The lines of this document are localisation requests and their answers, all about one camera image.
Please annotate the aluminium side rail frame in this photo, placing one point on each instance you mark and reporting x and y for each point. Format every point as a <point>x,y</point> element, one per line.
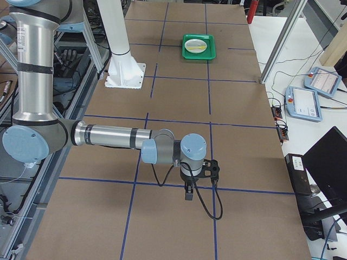
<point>26,190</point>

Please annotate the orange black connector module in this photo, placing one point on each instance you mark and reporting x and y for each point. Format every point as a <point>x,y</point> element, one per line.
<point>276,112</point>

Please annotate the aluminium frame post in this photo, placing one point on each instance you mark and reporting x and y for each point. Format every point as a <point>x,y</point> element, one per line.
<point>283,37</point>

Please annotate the black computer monitor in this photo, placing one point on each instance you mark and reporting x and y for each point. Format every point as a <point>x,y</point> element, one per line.
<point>326,163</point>

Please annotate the black mini computer box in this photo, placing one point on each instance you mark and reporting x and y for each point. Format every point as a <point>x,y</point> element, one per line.
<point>298,174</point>

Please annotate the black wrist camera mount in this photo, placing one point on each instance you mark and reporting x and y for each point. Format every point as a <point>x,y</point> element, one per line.
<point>210,169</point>

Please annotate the white round plate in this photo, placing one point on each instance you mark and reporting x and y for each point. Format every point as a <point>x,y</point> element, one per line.
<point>197,40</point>

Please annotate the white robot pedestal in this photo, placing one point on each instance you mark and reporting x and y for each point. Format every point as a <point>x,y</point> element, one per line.
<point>124,71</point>

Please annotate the teach pendant tablet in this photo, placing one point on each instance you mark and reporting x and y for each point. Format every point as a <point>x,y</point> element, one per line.
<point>303,103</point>
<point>323,81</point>

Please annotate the yellow plastic spoon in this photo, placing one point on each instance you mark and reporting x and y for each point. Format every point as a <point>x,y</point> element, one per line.
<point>197,48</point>

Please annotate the red cylinder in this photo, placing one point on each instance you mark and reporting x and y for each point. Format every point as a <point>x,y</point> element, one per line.
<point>252,10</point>

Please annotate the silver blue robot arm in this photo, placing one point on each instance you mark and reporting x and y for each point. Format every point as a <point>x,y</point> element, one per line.
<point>37,132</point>

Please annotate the near teach pendant tablet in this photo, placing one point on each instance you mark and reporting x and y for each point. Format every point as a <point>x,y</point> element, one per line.
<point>303,103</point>

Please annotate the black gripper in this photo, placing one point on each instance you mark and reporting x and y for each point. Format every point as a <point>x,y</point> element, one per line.
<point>187,179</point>

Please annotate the green plastic tray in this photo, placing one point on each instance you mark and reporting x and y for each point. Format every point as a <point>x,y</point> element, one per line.
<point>208,54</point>

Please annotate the far teach pendant tablet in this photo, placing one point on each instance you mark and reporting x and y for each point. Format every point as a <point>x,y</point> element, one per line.
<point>323,81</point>

